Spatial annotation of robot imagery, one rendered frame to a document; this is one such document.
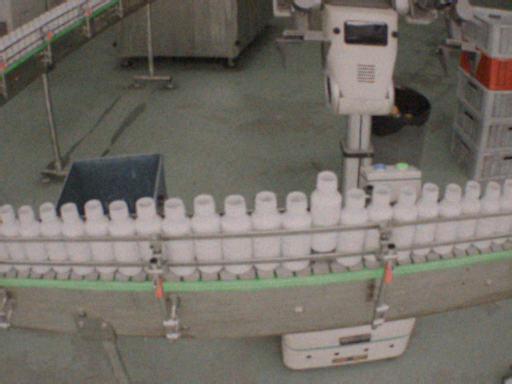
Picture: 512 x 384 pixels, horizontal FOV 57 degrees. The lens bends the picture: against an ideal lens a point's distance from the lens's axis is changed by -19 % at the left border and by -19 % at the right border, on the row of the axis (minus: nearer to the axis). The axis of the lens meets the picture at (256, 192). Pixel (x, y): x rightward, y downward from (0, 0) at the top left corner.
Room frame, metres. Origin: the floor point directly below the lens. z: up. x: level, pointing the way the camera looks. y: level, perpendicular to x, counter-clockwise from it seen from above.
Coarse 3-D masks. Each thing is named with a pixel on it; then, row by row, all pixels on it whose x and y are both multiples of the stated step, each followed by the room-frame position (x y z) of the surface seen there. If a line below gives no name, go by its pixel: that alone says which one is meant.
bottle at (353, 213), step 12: (348, 192) 0.91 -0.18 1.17; (360, 192) 0.91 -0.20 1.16; (348, 204) 0.89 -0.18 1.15; (360, 204) 0.88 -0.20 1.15; (348, 216) 0.88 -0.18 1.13; (360, 216) 0.88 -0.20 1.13; (348, 240) 0.87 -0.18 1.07; (360, 240) 0.88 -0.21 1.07; (336, 252) 0.89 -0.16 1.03; (348, 264) 0.87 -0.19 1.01
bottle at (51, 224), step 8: (40, 208) 0.88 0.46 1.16; (48, 208) 0.89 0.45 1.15; (48, 216) 0.86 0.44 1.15; (56, 216) 0.89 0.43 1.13; (48, 224) 0.86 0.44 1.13; (56, 224) 0.87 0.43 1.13; (48, 232) 0.85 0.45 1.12; (56, 232) 0.86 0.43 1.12; (48, 248) 0.85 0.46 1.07; (56, 248) 0.85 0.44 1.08; (64, 248) 0.87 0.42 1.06; (56, 256) 0.85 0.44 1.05; (64, 256) 0.86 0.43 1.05; (64, 272) 0.85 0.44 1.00
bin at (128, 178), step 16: (80, 160) 1.44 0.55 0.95; (96, 160) 1.44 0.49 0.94; (112, 160) 1.45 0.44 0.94; (128, 160) 1.45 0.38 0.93; (144, 160) 1.45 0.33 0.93; (160, 160) 1.41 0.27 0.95; (80, 176) 1.44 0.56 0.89; (96, 176) 1.44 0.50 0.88; (112, 176) 1.45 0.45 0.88; (128, 176) 1.45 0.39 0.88; (144, 176) 1.45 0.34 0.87; (160, 176) 1.34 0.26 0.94; (64, 192) 1.29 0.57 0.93; (80, 192) 1.44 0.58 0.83; (96, 192) 1.44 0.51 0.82; (112, 192) 1.45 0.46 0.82; (128, 192) 1.45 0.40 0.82; (144, 192) 1.45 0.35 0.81; (160, 192) 1.33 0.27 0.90; (80, 208) 1.41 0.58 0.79; (128, 208) 1.45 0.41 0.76
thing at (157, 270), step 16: (368, 192) 1.00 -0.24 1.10; (160, 208) 0.94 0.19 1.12; (384, 224) 0.86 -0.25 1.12; (160, 240) 0.83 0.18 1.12; (384, 240) 0.85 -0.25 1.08; (160, 256) 0.83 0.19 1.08; (384, 256) 0.80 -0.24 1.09; (160, 272) 0.78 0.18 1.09; (384, 272) 0.80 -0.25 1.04; (160, 288) 0.77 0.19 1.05; (384, 288) 0.80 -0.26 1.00; (160, 304) 0.78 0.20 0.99; (176, 304) 0.83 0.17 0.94; (384, 304) 0.80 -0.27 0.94; (0, 320) 0.76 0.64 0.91; (176, 320) 0.79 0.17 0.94; (384, 320) 0.80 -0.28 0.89; (176, 336) 0.78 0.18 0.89
